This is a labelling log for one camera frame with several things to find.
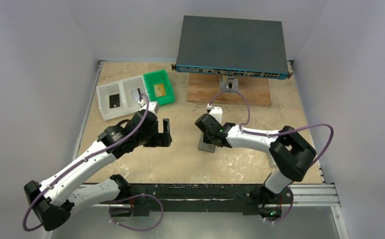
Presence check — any white left bin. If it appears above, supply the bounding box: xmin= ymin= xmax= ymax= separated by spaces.
xmin=96 ymin=82 xmax=129 ymax=120

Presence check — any white middle bin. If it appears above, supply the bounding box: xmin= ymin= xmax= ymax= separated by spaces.
xmin=118 ymin=75 xmax=148 ymax=116

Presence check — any white bin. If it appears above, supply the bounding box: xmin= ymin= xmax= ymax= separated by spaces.
xmin=96 ymin=82 xmax=129 ymax=120
xmin=118 ymin=75 xmax=148 ymax=116

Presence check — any grey leather card holder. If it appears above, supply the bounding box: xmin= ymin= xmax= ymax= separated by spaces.
xmin=197 ymin=133 xmax=216 ymax=153

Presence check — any brown wooden board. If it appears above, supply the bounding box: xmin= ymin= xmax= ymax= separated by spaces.
xmin=187 ymin=74 xmax=271 ymax=107

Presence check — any aluminium frame rail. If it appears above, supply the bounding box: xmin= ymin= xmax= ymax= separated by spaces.
xmin=50 ymin=184 xmax=341 ymax=209

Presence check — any grey network switch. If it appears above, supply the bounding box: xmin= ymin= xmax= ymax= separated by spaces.
xmin=171 ymin=15 xmax=292 ymax=80

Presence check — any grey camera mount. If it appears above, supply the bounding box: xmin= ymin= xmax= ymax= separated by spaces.
xmin=219 ymin=76 xmax=239 ymax=93

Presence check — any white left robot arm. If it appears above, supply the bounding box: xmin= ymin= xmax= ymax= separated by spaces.
xmin=22 ymin=109 xmax=172 ymax=232

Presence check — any green bin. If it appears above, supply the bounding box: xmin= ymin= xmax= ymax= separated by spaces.
xmin=143 ymin=70 xmax=175 ymax=106

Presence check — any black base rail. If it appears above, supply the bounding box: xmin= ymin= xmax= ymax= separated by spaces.
xmin=109 ymin=183 xmax=293 ymax=219

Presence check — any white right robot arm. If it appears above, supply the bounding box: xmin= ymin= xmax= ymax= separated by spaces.
xmin=195 ymin=113 xmax=316 ymax=203

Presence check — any gold card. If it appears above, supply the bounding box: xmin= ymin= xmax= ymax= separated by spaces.
xmin=153 ymin=83 xmax=166 ymax=97

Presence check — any black card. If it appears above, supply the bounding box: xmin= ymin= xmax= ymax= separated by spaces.
xmin=109 ymin=94 xmax=121 ymax=109

